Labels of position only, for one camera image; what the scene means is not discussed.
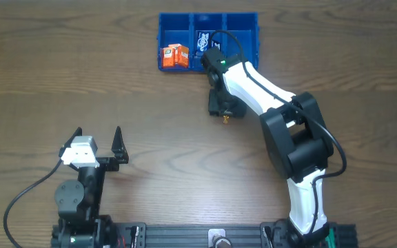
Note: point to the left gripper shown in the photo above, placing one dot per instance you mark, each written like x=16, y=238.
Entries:
x=109, y=164

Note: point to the gold candy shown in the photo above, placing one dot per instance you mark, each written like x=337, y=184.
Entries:
x=225, y=120

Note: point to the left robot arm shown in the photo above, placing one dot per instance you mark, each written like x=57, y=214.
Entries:
x=69, y=198

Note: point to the blue tray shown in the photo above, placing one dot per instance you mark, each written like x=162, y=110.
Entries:
x=174, y=34

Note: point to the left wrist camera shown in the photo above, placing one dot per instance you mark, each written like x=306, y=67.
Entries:
x=81, y=151

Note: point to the mounting rail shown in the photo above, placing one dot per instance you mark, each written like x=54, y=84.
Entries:
x=178, y=236

